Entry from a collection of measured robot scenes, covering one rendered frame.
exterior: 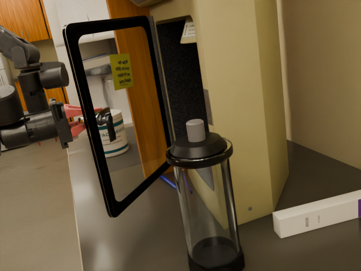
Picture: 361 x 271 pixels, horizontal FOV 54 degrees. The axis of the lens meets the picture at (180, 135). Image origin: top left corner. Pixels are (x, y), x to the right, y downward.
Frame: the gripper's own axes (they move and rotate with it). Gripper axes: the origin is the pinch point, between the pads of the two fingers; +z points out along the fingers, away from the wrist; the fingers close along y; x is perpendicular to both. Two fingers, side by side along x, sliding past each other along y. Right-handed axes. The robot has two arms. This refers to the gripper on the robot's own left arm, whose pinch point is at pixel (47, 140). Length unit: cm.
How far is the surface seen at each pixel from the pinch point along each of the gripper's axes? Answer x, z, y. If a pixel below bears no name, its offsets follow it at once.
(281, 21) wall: -7, -21, 76
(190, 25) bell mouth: -34, -25, 36
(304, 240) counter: -57, 16, 43
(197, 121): -55, -11, 26
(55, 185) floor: 254, 111, -26
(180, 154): -57, -7, 22
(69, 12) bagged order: 95, -40, 20
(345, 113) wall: -33, 4, 76
